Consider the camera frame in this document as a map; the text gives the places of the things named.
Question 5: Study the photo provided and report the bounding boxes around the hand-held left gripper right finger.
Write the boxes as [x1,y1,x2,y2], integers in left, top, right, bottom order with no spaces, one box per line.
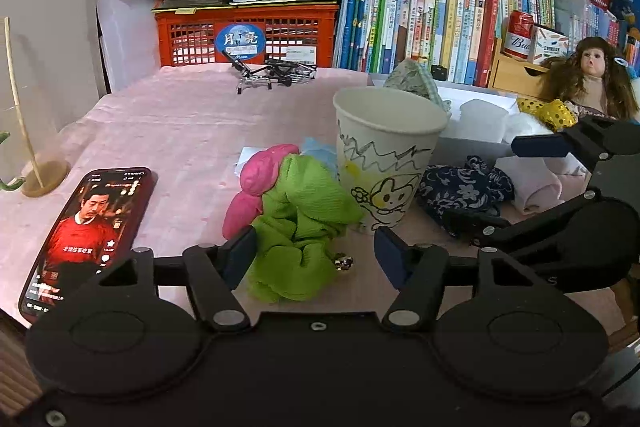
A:
[375,227,566,331]

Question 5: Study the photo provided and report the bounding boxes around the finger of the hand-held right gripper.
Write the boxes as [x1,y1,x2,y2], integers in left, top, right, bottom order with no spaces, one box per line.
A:
[511,116,640,176]
[447,191,601,266]

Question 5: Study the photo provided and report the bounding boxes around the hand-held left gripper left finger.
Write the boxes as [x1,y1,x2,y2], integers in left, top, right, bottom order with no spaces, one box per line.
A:
[69,226,258,333]

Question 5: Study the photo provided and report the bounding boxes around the pale pink cloth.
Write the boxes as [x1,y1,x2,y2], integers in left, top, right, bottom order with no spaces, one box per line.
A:
[492,154,591,216]

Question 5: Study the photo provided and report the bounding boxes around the navy floral cloth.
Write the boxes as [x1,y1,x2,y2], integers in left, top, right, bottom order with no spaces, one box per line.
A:
[415,155,516,238]

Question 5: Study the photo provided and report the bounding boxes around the green scrunchie with bell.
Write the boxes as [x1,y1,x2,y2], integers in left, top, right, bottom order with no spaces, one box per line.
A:
[245,153,365,303]

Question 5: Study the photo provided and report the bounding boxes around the white fluffy plush toy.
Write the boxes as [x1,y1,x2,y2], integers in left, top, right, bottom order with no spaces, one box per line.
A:
[502,112,556,146]

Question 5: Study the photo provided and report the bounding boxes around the yellow sequin heart cushion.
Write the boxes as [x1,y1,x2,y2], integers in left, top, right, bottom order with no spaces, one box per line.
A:
[516,97,580,133]

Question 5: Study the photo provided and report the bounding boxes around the wooden drawer box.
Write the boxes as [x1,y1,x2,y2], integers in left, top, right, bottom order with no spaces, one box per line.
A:
[487,38,551,100]

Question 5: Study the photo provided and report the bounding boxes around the pink scrunchie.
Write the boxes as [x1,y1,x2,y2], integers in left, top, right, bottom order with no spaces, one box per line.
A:
[222,144,301,240]

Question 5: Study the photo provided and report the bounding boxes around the doll with brown hair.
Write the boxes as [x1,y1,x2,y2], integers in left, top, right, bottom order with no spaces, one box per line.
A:
[537,37,640,123]

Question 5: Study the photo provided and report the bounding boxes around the paper cup with cartoon drawing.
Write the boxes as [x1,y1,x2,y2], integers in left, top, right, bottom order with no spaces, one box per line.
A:
[332,87,449,236]

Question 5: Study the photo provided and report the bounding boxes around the red beer can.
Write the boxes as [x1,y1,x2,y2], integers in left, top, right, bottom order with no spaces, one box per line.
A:
[502,10,536,60]

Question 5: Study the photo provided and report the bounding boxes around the light blue cloth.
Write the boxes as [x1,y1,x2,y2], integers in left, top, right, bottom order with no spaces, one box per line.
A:
[300,137,339,178]

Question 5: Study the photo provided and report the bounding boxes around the green checked cloth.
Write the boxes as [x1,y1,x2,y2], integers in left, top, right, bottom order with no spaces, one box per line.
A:
[382,59,451,113]

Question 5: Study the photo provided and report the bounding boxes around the black smartphone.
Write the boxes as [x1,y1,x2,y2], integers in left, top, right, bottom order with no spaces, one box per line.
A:
[19,167,153,325]

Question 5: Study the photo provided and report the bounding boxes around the row of upright books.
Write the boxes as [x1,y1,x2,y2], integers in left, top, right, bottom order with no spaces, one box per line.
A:
[332,0,640,88]

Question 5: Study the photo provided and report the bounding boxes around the miniature black bicycle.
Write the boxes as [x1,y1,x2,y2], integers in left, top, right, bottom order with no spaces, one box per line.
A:
[220,49,319,96]

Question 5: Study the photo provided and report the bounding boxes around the clear glass jar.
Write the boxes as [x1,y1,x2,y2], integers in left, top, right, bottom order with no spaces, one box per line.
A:
[0,104,71,198]

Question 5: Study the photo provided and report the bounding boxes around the round blue label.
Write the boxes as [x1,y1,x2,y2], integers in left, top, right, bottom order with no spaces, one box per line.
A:
[215,23,266,60]

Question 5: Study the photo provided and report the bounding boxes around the white board sheet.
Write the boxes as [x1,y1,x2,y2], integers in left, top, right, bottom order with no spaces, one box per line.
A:
[96,0,164,96]

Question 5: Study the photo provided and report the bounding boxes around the thin wooden stick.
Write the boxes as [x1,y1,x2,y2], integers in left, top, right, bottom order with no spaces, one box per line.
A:
[2,17,43,188]

